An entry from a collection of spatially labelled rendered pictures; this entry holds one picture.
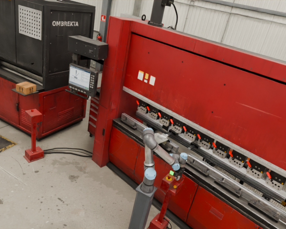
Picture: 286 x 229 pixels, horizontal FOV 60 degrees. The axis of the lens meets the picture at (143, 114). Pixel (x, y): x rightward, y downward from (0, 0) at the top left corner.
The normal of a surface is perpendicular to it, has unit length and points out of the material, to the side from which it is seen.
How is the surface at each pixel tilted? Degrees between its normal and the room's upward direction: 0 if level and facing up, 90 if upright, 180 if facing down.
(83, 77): 90
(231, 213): 90
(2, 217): 0
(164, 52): 90
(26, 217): 0
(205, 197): 90
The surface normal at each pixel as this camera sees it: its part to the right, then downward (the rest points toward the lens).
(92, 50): -0.44, 0.31
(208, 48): -0.67, 0.20
